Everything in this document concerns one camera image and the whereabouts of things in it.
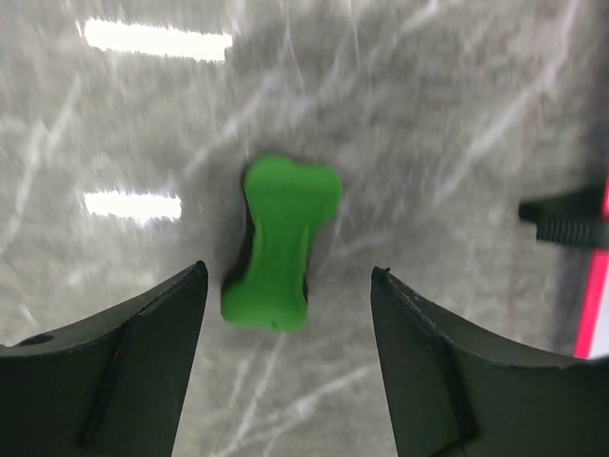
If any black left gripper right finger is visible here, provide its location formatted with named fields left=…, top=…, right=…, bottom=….
left=370, top=268, right=608, bottom=456

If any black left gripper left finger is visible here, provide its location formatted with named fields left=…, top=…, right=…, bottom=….
left=1, top=262, right=208, bottom=456

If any pink framed whiteboard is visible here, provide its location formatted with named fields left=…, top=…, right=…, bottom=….
left=574, top=180, right=608, bottom=359

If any green whiteboard eraser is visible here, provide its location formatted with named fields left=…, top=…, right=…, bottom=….
left=220, top=154, right=343, bottom=331

